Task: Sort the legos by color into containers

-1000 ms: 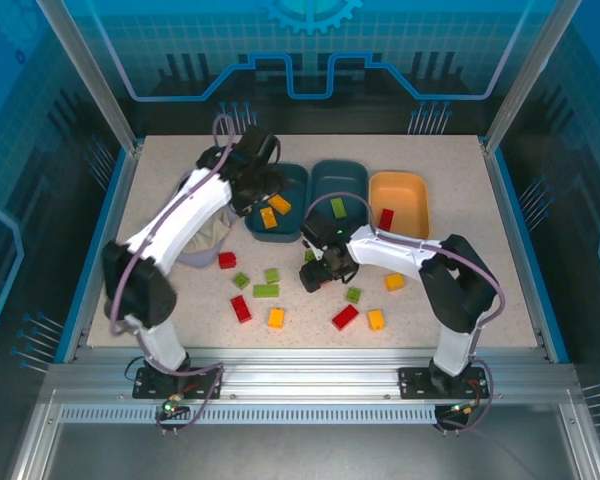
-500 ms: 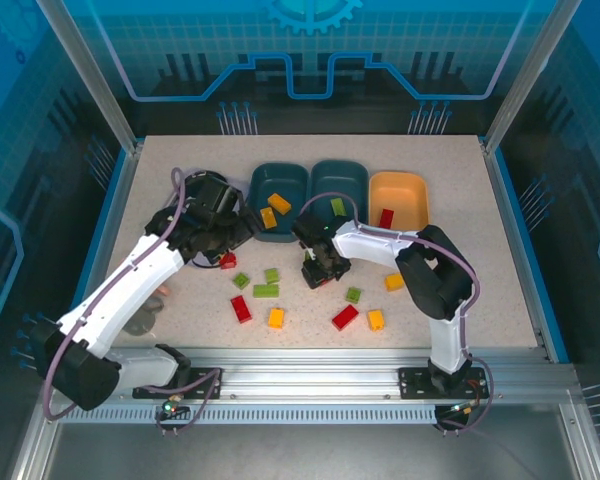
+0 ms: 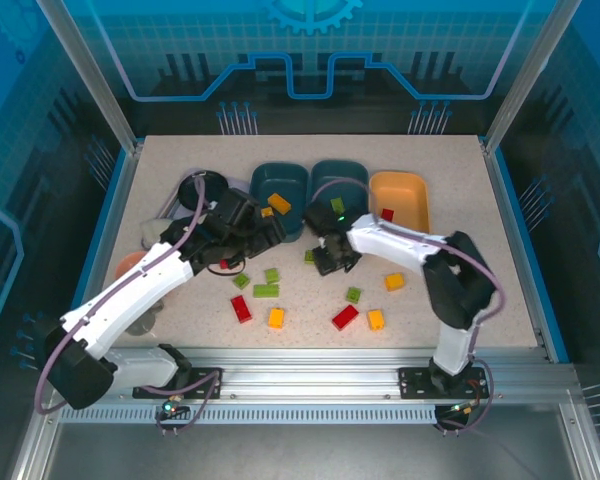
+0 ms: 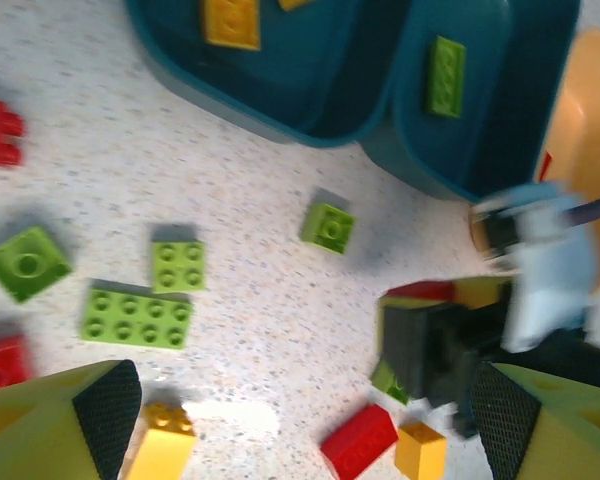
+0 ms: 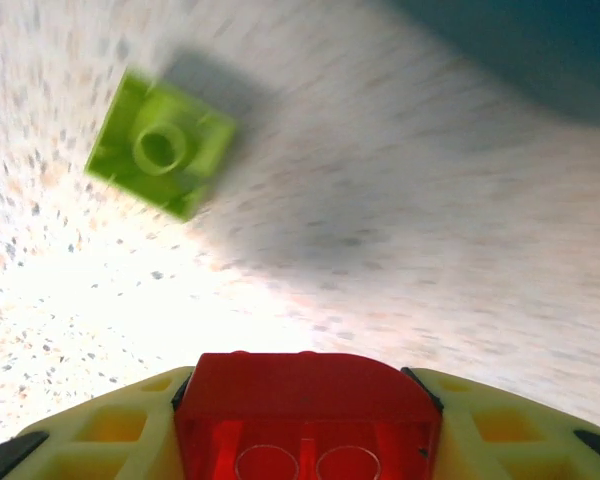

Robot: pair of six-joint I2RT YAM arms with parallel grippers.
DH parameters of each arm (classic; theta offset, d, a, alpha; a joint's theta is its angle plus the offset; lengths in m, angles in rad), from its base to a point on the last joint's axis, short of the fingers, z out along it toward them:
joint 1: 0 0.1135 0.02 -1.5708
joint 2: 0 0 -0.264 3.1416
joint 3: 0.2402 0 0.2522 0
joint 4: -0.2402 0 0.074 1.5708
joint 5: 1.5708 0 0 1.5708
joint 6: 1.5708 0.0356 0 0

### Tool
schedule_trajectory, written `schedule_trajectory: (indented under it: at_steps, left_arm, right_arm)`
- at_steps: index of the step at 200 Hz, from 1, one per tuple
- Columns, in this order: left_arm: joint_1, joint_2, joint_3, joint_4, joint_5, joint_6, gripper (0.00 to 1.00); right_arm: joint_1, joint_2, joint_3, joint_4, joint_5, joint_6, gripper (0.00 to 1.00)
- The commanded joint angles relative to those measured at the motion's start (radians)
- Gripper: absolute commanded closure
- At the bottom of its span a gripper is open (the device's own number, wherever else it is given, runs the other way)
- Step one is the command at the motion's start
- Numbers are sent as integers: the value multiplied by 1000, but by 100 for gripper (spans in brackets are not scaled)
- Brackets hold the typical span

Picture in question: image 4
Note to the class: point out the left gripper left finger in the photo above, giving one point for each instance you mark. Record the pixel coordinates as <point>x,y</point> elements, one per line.
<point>30,425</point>

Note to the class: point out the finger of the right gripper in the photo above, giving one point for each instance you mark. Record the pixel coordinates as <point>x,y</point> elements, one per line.
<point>407,350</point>
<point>452,380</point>

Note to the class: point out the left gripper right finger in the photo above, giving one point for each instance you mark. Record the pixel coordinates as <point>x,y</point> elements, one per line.
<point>570,435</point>

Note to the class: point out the small green lego brick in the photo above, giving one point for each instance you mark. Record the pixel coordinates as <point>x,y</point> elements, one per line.
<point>387,382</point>
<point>27,262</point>
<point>178,266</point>
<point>328,229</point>

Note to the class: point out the long red lego brick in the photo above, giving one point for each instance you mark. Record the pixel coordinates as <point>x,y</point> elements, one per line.
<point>360,445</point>
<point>422,290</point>
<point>2,362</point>

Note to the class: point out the yellow lego brick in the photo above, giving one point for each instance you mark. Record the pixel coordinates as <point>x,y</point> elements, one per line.
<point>480,292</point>
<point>420,452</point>
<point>162,447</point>

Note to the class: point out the teal plastic container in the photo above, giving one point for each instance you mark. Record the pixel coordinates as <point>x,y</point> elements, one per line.
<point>505,100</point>
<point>330,75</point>

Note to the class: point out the green two-by-three lego brick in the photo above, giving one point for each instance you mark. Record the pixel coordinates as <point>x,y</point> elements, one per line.
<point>446,77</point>

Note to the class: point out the orange lego brick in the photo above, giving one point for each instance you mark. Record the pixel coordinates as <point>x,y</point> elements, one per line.
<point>230,22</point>

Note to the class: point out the green two-by-four lego brick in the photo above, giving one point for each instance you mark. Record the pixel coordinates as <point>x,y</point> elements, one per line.
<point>136,320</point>

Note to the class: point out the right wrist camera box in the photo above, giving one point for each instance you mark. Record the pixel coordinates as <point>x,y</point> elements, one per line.
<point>545,290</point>

